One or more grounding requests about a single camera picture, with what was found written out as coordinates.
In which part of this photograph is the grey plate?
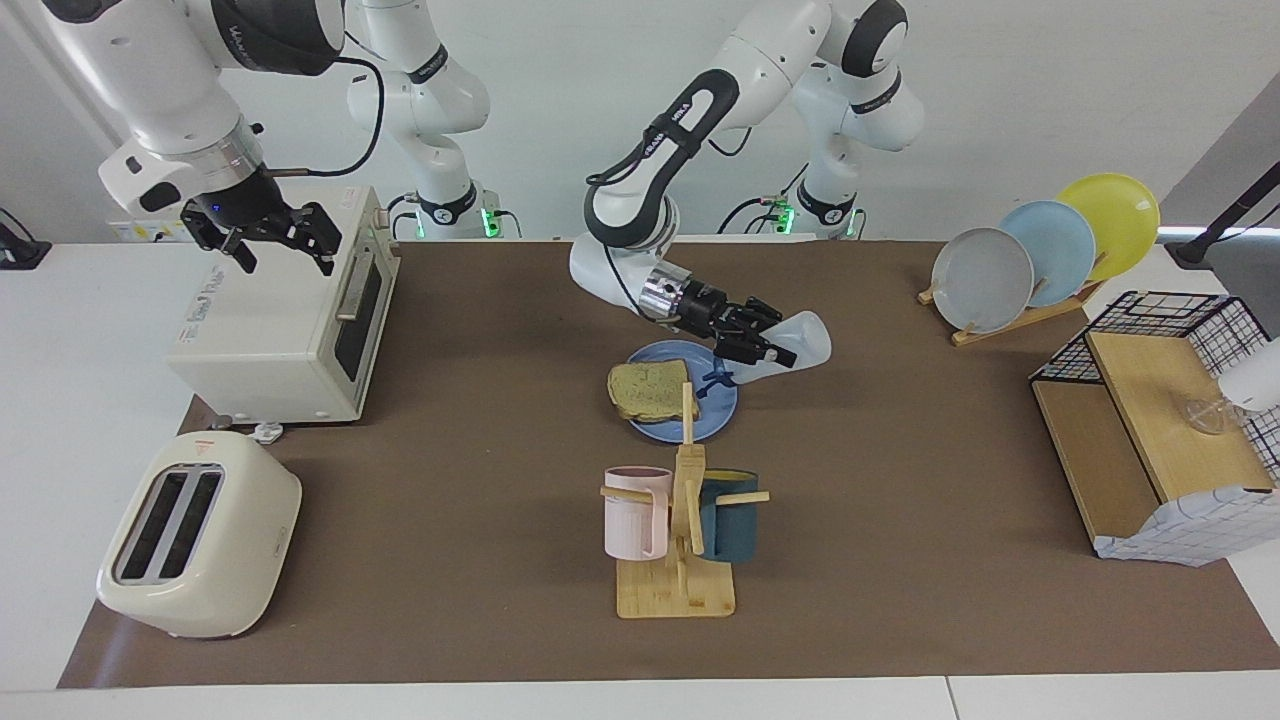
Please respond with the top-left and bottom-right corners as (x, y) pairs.
(931, 227), (1036, 334)

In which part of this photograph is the blue round plate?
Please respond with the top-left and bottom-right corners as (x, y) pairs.
(617, 340), (739, 444)

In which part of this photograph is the toast bread slice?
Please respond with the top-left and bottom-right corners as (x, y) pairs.
(607, 359), (701, 423)

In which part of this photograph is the white toaster oven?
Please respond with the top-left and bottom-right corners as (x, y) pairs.
(166, 185), (401, 425)

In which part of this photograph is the clear glass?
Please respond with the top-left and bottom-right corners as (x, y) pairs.
(1180, 396), (1241, 436)

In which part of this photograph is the pink ribbed mug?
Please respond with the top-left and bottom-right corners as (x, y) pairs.
(604, 466), (673, 561)

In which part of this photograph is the white checked cloth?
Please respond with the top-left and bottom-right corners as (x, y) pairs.
(1093, 485), (1280, 568)

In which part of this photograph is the black clamp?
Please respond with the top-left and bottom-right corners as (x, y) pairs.
(0, 208), (53, 271)

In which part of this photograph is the white power strip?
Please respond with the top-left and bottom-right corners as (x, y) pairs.
(107, 215), (186, 244)

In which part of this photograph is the yellow plate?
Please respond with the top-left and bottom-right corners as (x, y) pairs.
(1057, 173), (1161, 283)

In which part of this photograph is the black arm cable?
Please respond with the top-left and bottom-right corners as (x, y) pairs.
(255, 55), (387, 181)
(585, 125), (756, 316)

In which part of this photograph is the cream two-slot toaster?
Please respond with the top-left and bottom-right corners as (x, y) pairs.
(96, 432), (303, 640)

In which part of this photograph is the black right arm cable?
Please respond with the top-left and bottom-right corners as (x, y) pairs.
(255, 55), (387, 181)

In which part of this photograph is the dark teal mug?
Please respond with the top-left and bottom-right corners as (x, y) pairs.
(697, 470), (761, 563)

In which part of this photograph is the wooden shelf box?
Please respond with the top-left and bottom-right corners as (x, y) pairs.
(1032, 331), (1276, 557)

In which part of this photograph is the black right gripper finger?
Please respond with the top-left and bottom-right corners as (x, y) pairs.
(283, 202), (343, 278)
(180, 212), (259, 275)

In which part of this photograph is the black wire basket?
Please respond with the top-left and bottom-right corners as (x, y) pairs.
(1030, 291), (1280, 486)

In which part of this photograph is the seasoning bottle with navy cap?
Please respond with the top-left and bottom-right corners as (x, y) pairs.
(697, 310), (833, 399)

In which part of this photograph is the wooden mug rack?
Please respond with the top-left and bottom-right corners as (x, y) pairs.
(600, 382), (772, 619)

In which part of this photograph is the white cylinder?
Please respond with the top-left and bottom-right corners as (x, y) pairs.
(1217, 338), (1280, 413)

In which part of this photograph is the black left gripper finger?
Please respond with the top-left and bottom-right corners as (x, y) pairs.
(712, 328), (799, 370)
(730, 295), (788, 333)

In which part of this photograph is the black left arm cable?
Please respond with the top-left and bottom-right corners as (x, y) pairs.
(585, 125), (756, 316)

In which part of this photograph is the brown table mat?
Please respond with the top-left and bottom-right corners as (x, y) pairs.
(57, 240), (1280, 689)

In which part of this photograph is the light blue plate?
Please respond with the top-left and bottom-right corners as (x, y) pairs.
(998, 200), (1098, 309)

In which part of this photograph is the wooden plate rack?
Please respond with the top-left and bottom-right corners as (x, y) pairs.
(918, 255), (1109, 347)

